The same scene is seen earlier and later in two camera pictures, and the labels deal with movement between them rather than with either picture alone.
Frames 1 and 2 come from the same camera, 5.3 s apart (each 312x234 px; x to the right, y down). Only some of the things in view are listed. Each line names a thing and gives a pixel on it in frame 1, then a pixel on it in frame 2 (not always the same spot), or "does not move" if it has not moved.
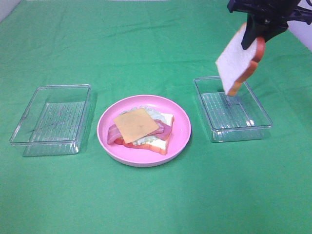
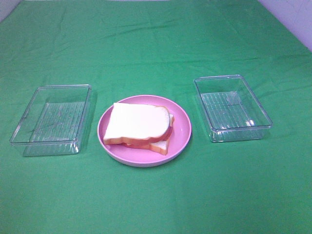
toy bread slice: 159,146 does not move
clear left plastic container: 55,121 does not move
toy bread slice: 236,64 → 133,124
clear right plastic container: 240,117 does not move
